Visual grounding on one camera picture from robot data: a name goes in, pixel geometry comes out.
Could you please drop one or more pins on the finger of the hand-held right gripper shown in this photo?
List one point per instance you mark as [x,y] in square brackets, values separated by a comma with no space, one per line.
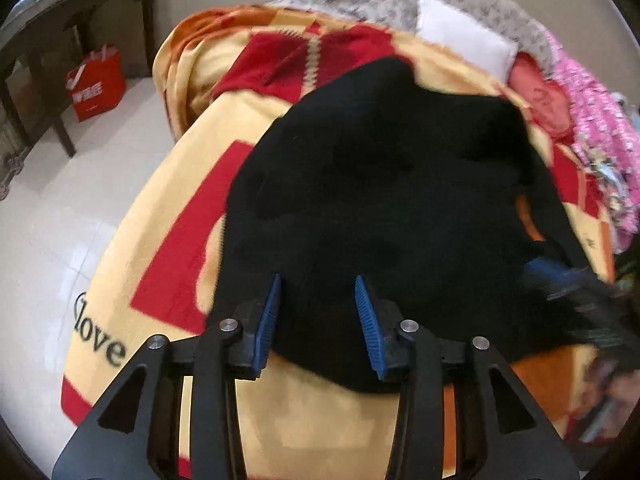
[547,272]

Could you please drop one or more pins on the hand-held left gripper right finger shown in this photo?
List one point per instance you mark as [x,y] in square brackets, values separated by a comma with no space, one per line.
[369,325]

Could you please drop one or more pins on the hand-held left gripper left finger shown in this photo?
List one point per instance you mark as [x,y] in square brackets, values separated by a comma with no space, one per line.
[265,320]

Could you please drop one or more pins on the black pants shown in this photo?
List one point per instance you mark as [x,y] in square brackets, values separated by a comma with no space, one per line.
[390,200]

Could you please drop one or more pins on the yellow red printed blanket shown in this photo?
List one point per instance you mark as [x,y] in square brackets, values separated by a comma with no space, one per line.
[310,410]

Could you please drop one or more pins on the pink floral cloth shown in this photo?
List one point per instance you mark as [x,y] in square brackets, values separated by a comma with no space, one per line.
[600,125]

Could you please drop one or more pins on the red round cushion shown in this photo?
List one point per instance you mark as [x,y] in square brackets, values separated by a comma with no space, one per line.
[542,97]

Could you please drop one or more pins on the white pillow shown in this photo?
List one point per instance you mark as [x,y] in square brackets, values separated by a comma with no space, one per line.
[462,35]

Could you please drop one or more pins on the red paper shopping bag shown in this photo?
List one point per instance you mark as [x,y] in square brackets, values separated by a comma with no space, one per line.
[95,85]

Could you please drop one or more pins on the dark wooden table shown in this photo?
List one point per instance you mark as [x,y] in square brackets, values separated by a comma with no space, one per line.
[60,35]

